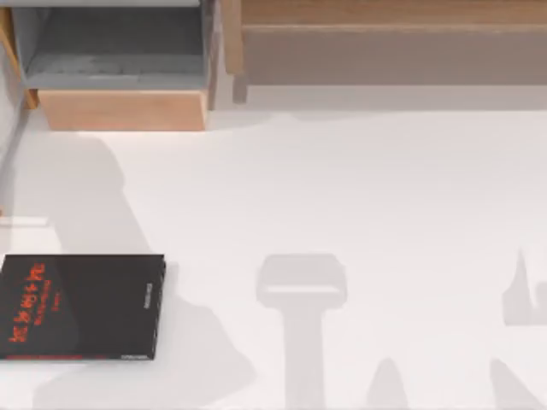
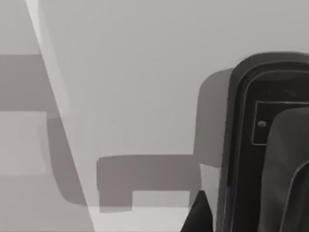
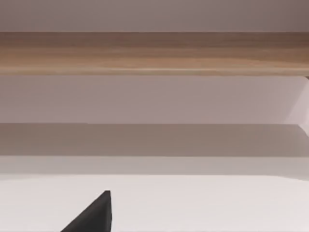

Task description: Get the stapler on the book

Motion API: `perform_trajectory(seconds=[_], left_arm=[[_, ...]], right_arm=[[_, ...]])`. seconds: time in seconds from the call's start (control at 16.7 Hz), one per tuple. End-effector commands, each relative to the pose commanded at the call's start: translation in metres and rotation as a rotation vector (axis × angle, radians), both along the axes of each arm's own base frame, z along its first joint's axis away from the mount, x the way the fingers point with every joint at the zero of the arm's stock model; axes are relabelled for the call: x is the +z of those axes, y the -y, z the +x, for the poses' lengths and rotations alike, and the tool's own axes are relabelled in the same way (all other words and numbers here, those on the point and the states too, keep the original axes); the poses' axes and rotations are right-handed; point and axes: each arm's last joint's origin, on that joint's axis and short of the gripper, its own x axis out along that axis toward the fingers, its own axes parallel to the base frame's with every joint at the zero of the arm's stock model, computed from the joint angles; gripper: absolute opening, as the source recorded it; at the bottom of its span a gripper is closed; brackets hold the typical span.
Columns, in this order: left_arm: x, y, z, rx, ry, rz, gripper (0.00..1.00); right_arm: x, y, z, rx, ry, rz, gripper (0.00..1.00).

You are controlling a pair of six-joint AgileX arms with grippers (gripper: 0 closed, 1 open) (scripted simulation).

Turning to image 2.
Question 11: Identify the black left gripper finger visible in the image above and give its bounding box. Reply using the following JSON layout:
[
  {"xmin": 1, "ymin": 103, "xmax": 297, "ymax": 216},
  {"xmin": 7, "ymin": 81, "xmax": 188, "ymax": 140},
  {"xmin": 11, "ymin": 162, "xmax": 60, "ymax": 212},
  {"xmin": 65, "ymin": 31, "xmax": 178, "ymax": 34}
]
[{"xmin": 180, "ymin": 189, "xmax": 215, "ymax": 232}]

